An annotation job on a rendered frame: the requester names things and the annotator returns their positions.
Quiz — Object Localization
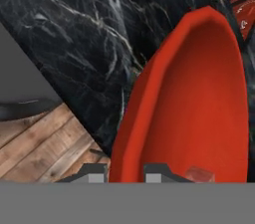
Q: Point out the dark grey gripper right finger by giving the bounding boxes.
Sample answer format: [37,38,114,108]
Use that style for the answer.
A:
[142,163,195,184]

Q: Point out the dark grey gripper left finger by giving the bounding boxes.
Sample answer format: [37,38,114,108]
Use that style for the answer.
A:
[58,163,110,184]

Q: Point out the clear ice cube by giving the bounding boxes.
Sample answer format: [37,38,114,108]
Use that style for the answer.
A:
[184,165,216,184]

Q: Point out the red bowl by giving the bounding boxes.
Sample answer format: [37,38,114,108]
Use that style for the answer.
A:
[108,5,250,184]

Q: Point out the grey cabinet front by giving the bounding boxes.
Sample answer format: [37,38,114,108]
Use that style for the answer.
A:
[0,22,64,122]

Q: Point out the red appliance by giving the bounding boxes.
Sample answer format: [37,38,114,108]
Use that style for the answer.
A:
[229,0,255,42]

